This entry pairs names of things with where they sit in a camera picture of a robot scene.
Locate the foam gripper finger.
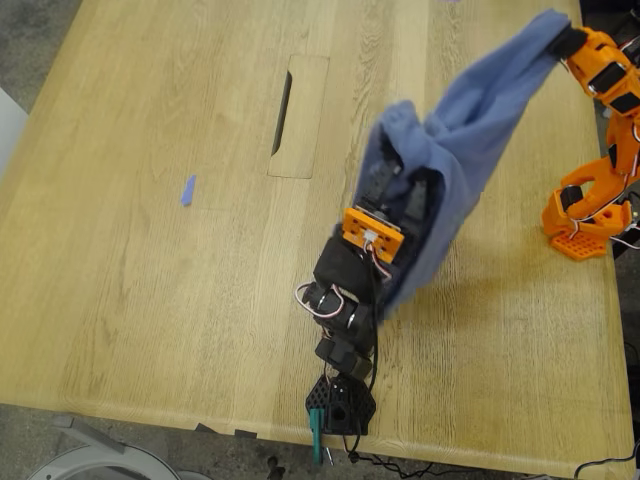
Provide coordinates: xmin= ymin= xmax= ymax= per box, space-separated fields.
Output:
xmin=547 ymin=43 xmax=595 ymax=85
xmin=548 ymin=23 xmax=617 ymax=62

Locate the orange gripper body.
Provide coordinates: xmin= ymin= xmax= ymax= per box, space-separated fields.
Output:
xmin=588 ymin=46 xmax=640 ymax=105

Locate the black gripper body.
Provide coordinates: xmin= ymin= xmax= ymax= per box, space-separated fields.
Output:
xmin=357 ymin=148 xmax=436 ymax=235

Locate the blue printed T-shirt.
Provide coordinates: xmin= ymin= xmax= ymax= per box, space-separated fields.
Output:
xmin=355 ymin=8 xmax=574 ymax=326

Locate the black base clamp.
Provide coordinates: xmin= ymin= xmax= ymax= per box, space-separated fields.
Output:
xmin=608 ymin=190 xmax=640 ymax=260

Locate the small blue tape scrap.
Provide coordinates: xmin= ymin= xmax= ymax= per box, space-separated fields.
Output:
xmin=179 ymin=174 xmax=198 ymax=208

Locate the teal table clamp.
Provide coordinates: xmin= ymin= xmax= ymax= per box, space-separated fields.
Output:
xmin=308 ymin=408 xmax=325 ymax=466

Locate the dark floor object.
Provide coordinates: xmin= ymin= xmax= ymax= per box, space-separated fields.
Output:
xmin=264 ymin=453 xmax=287 ymax=480

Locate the grey plastic bar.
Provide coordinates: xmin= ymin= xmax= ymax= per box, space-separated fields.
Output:
xmin=51 ymin=414 xmax=127 ymax=455

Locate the grey round chair base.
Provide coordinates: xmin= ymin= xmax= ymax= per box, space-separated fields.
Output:
xmin=28 ymin=442 xmax=177 ymax=480

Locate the white furniture panel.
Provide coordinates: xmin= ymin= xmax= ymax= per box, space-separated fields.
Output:
xmin=0 ymin=87 xmax=30 ymax=176

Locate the orange-framed wrist camera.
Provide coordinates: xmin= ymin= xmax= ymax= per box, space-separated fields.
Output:
xmin=341 ymin=206 xmax=406 ymax=265

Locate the black power cable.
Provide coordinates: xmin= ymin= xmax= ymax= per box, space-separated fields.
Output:
xmin=342 ymin=433 xmax=436 ymax=480

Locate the black table bracket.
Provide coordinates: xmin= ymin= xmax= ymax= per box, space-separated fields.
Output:
xmin=193 ymin=422 xmax=259 ymax=441

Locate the thin black looped cable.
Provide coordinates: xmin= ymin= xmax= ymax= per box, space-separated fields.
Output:
xmin=573 ymin=439 xmax=640 ymax=480

